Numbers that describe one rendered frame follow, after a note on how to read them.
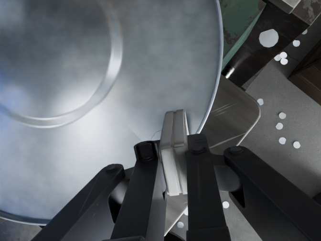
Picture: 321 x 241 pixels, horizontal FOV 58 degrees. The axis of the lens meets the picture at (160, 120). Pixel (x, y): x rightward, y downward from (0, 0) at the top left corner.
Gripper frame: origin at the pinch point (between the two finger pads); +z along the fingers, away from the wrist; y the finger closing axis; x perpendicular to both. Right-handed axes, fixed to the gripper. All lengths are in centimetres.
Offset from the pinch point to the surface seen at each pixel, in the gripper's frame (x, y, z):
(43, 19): 9.9, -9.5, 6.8
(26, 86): 5.0, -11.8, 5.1
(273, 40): 3.7, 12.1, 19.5
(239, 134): -1.3, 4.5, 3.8
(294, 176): -46, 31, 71
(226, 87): 2.2, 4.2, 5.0
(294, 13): 6.3, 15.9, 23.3
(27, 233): -15.0, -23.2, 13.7
